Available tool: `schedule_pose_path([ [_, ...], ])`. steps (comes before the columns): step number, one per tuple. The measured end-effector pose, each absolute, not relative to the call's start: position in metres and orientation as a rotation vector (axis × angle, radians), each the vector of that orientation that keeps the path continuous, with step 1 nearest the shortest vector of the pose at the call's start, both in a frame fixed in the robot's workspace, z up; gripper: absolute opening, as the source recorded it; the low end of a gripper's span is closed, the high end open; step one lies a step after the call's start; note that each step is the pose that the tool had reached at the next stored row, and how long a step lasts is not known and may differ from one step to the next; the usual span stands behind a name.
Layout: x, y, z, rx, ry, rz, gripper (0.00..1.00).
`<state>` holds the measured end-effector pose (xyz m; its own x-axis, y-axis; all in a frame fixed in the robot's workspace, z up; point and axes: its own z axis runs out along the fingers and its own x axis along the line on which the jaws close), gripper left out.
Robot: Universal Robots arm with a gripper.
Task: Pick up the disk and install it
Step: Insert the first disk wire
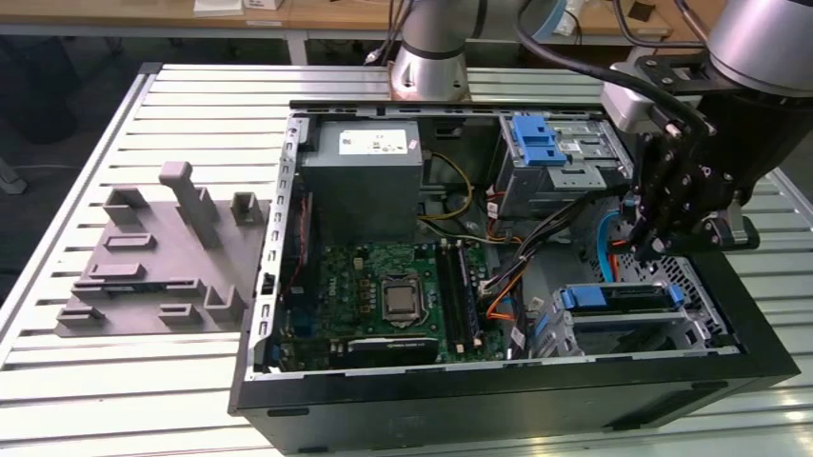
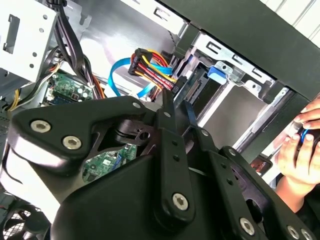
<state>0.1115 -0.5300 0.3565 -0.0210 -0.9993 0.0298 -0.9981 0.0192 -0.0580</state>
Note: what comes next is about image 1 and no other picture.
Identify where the thick black cable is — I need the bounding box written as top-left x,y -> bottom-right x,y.
513,0 -> 720,144

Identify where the blue drive cage latch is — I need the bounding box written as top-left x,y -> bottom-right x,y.
511,113 -> 566,168

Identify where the black wire bundle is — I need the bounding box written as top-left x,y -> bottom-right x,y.
479,189 -> 630,299

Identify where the grey power supply unit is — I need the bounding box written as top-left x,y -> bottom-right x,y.
298,118 -> 425,244

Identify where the black open PC case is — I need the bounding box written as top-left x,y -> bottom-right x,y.
227,99 -> 801,453

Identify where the hard disk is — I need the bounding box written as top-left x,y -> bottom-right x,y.
531,283 -> 685,356

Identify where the green motherboard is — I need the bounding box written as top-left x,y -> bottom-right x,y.
278,240 -> 510,370

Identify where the grey metal leg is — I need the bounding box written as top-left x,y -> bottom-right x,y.
0,156 -> 27,194

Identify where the blue RAM stick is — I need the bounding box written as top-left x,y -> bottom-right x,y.
454,245 -> 485,351

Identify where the brown wooden cabinet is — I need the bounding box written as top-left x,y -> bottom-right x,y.
646,0 -> 710,63

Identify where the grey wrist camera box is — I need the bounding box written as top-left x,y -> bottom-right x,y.
600,80 -> 666,133

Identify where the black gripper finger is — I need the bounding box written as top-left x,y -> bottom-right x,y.
650,159 -> 722,261
625,130 -> 678,258

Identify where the wooden desk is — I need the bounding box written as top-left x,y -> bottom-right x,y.
56,0 -> 674,68

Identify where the orange wire with connector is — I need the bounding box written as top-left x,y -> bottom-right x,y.
485,285 -> 533,325

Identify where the grey parts rack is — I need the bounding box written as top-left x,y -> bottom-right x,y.
54,160 -> 272,340

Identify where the orange red power wire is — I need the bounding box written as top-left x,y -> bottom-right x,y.
608,240 -> 630,282

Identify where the black cable with silver plug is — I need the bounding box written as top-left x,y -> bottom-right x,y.
365,0 -> 414,66

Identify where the yellow wire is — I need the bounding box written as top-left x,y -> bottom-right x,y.
418,150 -> 477,223

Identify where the black graphics card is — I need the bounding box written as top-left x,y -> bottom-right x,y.
329,335 -> 439,368

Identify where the grey metal disk bay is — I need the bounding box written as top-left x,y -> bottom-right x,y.
550,280 -> 725,359

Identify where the grey metal drive cage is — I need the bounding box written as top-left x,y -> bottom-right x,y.
494,111 -> 637,221

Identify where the blue data wire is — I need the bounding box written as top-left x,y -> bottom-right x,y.
598,209 -> 637,287

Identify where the black camera bracket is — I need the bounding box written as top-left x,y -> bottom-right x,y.
609,53 -> 713,95

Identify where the white plastic bag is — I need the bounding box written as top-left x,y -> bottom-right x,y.
558,0 -> 584,35

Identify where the silver CPU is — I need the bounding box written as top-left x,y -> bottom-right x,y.
381,283 -> 425,320

